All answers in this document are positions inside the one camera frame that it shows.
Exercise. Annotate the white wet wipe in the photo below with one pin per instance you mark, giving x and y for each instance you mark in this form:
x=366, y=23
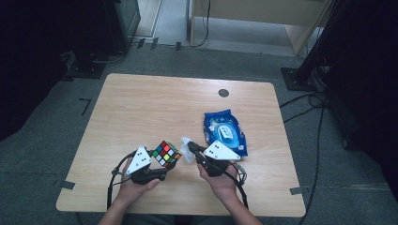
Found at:
x=187, y=150

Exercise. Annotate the black round table grommet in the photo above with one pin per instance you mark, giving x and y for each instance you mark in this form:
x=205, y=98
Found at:
x=223, y=93

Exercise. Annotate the dark curtain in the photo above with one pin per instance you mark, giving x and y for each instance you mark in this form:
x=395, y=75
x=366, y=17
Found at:
x=369, y=93
x=28, y=62

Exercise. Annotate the person's left hand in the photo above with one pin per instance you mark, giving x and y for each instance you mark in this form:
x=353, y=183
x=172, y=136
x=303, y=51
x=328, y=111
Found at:
x=133, y=190

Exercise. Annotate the multicoloured puzzle cube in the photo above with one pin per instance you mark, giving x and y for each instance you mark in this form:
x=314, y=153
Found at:
x=166, y=153

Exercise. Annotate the person's right hand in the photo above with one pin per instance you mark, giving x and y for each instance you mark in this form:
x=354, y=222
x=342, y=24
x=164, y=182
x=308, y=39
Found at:
x=220, y=187

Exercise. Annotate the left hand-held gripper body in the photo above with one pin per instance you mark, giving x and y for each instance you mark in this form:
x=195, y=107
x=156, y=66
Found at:
x=139, y=161

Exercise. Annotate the dark cabinet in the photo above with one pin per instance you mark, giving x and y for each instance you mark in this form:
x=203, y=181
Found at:
x=106, y=28

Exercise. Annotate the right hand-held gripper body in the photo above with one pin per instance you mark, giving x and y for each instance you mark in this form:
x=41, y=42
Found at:
x=220, y=153

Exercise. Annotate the grey tape piece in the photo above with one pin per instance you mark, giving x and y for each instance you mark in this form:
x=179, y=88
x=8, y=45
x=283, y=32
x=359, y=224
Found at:
x=296, y=190
x=67, y=185

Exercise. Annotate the black floor tape strip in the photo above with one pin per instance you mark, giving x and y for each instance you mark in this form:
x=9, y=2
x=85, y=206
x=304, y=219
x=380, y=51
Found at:
x=178, y=46

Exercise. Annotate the black metal stand with base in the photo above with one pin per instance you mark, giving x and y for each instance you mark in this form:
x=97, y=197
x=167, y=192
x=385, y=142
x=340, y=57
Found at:
x=300, y=78

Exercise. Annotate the black flat base plate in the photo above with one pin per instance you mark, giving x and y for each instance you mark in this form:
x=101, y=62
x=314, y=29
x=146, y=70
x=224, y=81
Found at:
x=86, y=71

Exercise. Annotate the light wooden cabinet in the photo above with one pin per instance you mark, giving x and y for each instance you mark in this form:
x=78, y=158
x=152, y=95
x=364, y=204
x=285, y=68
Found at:
x=250, y=11

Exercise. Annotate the blue wet wipes pack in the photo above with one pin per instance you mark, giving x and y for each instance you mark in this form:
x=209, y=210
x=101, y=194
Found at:
x=225, y=131

